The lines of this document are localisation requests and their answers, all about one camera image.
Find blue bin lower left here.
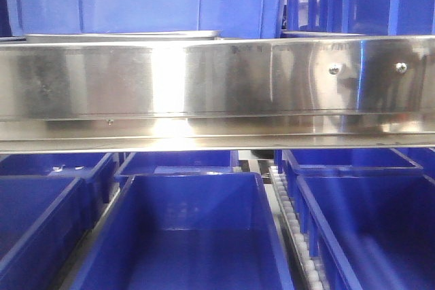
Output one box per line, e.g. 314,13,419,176
1,177,86,289

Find blue bin lower right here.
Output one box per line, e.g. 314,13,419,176
295,175,434,289

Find blue bin rear right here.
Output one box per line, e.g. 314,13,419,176
283,148,423,177

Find blue bin rear left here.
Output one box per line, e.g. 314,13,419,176
1,153,118,180

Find blue bin lower centre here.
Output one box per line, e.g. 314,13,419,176
71,173,293,289

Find roller track rail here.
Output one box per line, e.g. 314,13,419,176
269,166,330,289

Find stainless steel shelf front rail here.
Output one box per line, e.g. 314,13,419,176
1,33,434,153

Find silver bolt on rail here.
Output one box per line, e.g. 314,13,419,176
328,63,342,75
395,62,408,74

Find blue bin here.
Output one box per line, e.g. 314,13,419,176
295,175,434,289
1,153,118,180
1,177,86,289
115,150,239,183
71,173,293,289
283,148,423,177

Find blue bin rear centre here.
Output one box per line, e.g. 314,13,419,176
115,150,239,183

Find silver metal tray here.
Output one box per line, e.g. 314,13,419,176
25,30,221,43

